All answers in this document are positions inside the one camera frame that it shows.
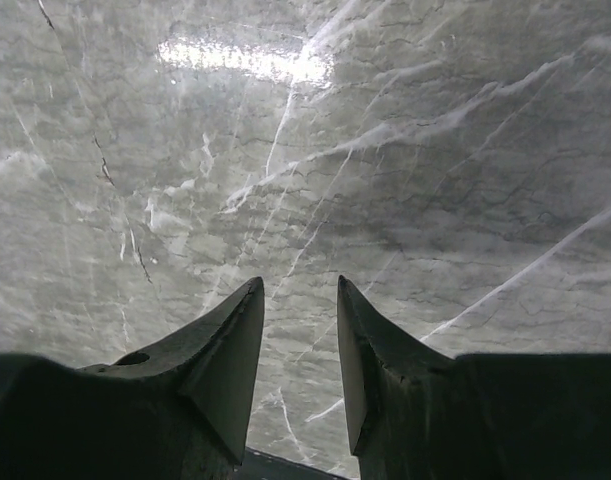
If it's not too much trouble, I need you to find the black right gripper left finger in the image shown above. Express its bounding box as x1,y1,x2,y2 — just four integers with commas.
0,277,264,479

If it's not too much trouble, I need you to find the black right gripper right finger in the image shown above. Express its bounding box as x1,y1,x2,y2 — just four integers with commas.
337,277,611,479

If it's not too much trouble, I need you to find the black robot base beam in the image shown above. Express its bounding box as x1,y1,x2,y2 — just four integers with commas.
233,448,347,480

